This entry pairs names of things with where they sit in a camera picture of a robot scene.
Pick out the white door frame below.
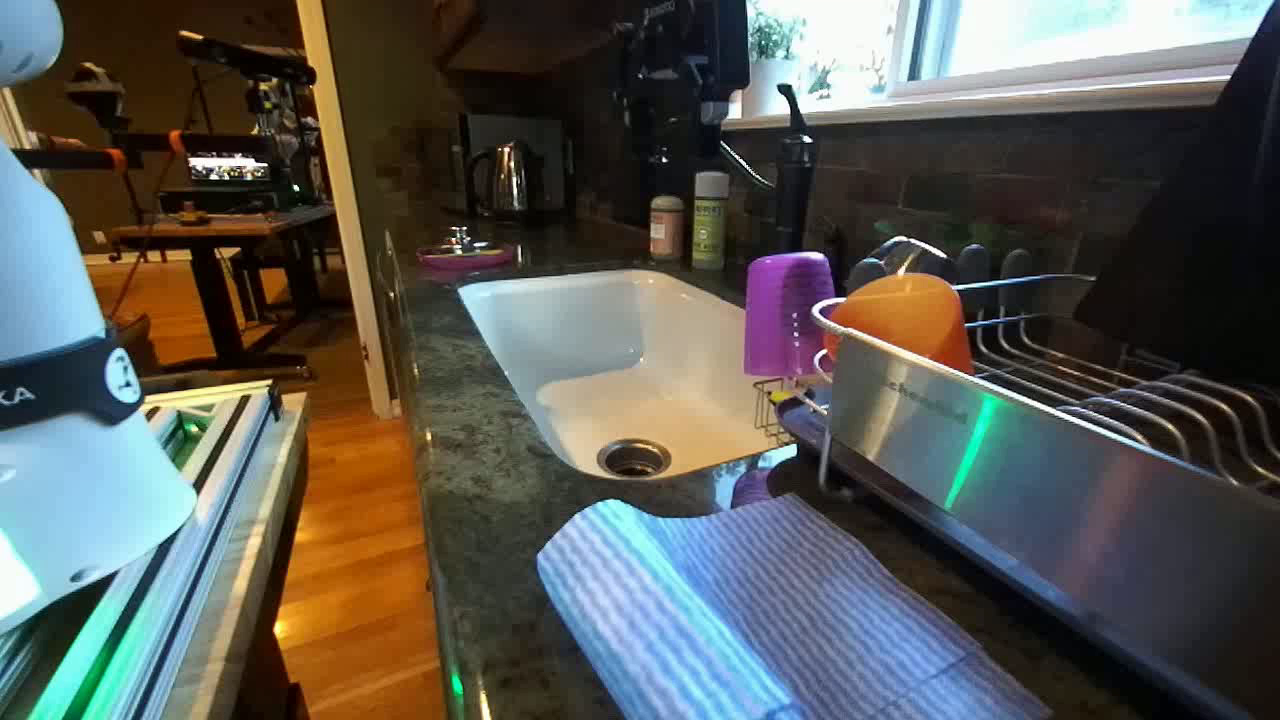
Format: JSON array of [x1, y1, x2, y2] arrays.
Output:
[[293, 0, 403, 424]]

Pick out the white kitchen sink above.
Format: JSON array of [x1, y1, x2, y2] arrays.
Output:
[[457, 267, 806, 486]]

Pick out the striped blue cleaning cloth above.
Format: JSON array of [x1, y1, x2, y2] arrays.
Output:
[[532, 490, 1056, 720]]

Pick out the large white potted plant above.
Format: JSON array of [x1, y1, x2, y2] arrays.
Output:
[[737, 6, 814, 119]]

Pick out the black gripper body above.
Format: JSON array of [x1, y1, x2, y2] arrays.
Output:
[[686, 0, 752, 69]]

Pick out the green label soap bottle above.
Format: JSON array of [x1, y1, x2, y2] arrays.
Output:
[[689, 166, 734, 276]]

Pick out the metal electric kettle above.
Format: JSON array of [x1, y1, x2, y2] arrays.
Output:
[[465, 136, 549, 225]]

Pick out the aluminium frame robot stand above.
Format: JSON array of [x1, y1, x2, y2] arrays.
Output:
[[0, 375, 314, 720]]

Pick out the purple plastic cup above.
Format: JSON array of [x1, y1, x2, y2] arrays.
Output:
[[741, 249, 842, 382]]

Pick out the window with white frame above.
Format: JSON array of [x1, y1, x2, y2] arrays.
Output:
[[726, 0, 1276, 108]]

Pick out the dark wooden desk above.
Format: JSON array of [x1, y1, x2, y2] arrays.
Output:
[[106, 200, 339, 375]]

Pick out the orange plastic cup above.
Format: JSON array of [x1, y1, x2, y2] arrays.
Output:
[[819, 267, 978, 375]]

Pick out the black tripod rig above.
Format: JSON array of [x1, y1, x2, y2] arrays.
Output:
[[13, 54, 192, 225]]

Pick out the purple dish rack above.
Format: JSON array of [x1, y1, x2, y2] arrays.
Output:
[[806, 267, 1280, 720]]

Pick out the black equipment on desk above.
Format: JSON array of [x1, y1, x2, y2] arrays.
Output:
[[157, 29, 327, 214]]

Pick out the shiny metal utensil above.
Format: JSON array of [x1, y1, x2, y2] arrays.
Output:
[[844, 233, 956, 292]]

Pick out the pink tray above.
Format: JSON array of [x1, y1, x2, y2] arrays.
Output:
[[416, 221, 526, 284]]

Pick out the black kitchen faucet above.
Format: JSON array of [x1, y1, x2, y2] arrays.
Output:
[[726, 79, 819, 260]]

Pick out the brown soap bottle orange label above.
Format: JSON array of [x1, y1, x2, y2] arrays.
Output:
[[643, 193, 689, 264]]

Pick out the metal sink drain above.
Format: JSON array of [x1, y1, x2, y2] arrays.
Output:
[[593, 434, 675, 485]]

